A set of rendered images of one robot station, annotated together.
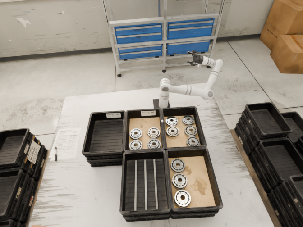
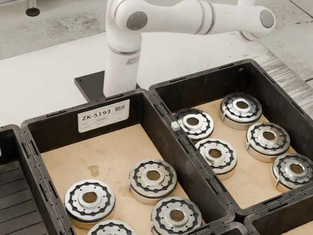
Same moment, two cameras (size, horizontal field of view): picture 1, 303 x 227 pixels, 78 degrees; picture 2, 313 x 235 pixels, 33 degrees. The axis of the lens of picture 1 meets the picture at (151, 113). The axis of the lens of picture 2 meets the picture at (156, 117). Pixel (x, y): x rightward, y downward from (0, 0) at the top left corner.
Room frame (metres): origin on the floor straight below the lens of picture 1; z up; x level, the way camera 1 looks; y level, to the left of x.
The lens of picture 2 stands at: (0.26, 0.36, 1.73)
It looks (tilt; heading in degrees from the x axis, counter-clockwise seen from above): 44 degrees down; 329
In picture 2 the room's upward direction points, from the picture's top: 6 degrees clockwise
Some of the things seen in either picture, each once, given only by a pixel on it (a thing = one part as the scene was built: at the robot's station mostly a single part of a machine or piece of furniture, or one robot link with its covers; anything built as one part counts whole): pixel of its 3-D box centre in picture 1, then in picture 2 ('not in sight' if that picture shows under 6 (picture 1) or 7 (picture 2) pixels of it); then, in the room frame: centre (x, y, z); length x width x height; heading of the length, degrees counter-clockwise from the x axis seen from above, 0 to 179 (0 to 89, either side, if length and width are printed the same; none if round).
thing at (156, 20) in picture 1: (164, 19); not in sight; (2.86, -0.28, 0.91); 1.70 x 0.10 x 0.05; 93
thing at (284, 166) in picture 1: (277, 165); not in sight; (0.76, -1.21, 0.31); 0.40 x 0.30 x 0.34; 3
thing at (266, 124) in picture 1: (259, 129); not in sight; (1.16, -1.18, 0.37); 0.40 x 0.30 x 0.45; 3
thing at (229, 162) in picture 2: (172, 131); (214, 155); (0.87, -0.16, 0.86); 0.10 x 0.10 x 0.01
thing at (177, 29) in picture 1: (189, 38); not in sight; (2.85, -0.68, 0.60); 0.72 x 0.03 x 0.56; 93
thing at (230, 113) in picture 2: (188, 119); (241, 107); (0.98, -0.31, 0.86); 0.10 x 0.10 x 0.01
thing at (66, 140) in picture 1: (65, 142); not in sight; (0.93, 0.78, 0.70); 0.33 x 0.23 x 0.01; 3
